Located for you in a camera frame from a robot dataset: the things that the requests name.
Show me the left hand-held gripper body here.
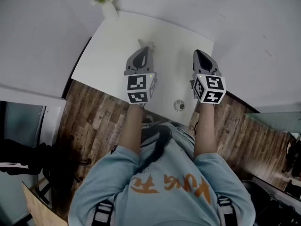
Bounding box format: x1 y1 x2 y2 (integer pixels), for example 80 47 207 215
124 67 158 105

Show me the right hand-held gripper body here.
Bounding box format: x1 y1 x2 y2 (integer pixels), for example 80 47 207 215
190 70 227 105

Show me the person's right forearm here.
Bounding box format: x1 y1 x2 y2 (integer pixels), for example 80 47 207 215
193 101 218 160

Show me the person's left forearm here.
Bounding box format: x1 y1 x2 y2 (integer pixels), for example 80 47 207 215
117 103 145 155

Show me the white table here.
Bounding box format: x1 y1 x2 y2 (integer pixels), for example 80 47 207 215
70 10 215 127

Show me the round grey desk grommet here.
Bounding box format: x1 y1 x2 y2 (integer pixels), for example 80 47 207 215
173 99 185 112

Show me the white vase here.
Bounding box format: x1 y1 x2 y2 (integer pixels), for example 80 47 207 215
100 2 119 21

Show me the light blue printed t-shirt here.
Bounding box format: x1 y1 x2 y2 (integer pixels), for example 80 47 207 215
68 122 256 226

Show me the dark framed glass partition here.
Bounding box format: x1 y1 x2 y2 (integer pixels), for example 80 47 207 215
0 100 47 148

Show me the wooden board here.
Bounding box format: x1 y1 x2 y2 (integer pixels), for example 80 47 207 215
21 181 69 226

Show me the black white harness strap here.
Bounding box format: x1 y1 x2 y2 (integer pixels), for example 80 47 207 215
91 200 114 226
217 196 237 226

